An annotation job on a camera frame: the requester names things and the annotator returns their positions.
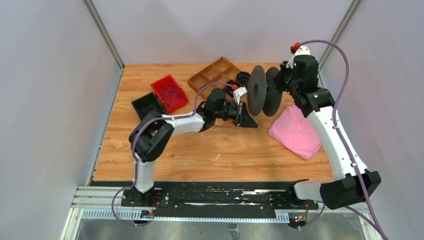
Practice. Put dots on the aluminium frame rail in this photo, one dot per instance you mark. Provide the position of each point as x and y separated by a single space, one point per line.
94 14

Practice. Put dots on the black cable spool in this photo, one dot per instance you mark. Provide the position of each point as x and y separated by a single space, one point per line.
262 93

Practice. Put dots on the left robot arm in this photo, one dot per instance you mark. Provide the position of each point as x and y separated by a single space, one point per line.
150 138

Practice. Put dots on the red plastic bin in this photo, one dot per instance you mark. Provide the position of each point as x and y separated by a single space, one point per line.
170 93

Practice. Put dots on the black plastic bin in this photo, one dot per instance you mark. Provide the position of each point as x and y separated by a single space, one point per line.
149 102

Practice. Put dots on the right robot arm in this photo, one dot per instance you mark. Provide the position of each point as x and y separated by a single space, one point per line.
353 182

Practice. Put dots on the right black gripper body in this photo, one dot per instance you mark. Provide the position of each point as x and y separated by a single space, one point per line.
284 79

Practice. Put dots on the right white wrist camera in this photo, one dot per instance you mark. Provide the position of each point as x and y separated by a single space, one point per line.
297 50

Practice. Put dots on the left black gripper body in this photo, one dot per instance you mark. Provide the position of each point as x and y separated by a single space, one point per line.
235 113

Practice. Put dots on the rolled black tie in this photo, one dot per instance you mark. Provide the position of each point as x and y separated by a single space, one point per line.
242 79

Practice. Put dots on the rolled tie brown pattern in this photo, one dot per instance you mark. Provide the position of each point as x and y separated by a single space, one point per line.
229 88

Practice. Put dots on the wooden compartment tray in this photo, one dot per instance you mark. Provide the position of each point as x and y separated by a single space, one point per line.
220 71

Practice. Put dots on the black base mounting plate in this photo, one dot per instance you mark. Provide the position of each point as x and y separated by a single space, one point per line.
251 200

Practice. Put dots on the pink cloth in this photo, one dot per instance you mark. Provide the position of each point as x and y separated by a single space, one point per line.
293 131

